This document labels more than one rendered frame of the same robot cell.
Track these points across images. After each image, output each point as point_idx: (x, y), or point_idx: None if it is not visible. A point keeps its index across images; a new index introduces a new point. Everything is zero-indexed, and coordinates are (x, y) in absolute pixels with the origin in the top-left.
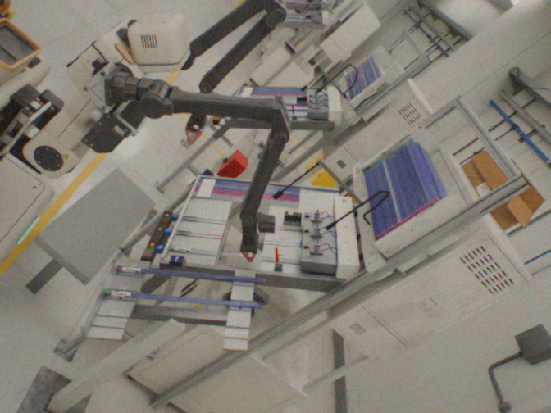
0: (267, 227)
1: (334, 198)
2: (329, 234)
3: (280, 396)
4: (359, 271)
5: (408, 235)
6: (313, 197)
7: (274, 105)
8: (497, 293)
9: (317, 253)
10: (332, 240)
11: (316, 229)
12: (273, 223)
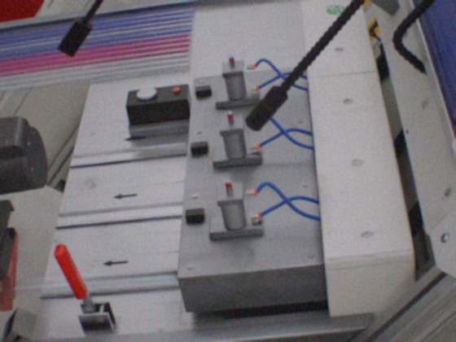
0: (3, 170)
1: (301, 10)
2: (287, 144)
3: None
4: (431, 257)
5: None
6: (240, 26)
7: None
8: None
9: (241, 233)
10: (301, 164)
11: (229, 133)
12: (19, 149)
